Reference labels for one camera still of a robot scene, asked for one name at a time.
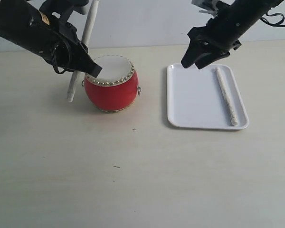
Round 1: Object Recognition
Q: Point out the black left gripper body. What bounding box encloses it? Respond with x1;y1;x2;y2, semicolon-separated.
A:
0;0;80;71

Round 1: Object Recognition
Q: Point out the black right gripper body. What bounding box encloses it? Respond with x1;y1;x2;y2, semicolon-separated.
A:
188;0;279;51

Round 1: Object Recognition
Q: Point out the white drumstick front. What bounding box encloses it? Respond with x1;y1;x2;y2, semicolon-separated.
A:
67;0;99;102

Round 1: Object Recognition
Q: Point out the small red drum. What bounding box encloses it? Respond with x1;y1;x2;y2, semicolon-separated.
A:
84;55;141;112

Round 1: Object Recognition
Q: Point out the white rectangular plastic tray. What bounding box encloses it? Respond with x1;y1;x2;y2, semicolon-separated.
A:
166;64;249;131

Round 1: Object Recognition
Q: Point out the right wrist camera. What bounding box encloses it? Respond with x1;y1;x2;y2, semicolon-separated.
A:
191;0;218;15

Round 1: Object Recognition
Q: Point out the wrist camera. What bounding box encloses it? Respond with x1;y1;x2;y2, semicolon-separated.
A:
39;0;89;15
191;0;218;15

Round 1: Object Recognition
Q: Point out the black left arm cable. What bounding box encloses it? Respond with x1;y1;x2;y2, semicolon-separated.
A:
0;35;71;75

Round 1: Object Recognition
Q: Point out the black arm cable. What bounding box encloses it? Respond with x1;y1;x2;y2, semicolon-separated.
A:
260;10;285;27
0;35;71;75

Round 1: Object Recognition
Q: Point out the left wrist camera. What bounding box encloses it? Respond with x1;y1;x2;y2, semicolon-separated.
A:
39;0;89;15

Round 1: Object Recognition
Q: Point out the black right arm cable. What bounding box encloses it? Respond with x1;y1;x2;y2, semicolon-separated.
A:
260;10;285;27

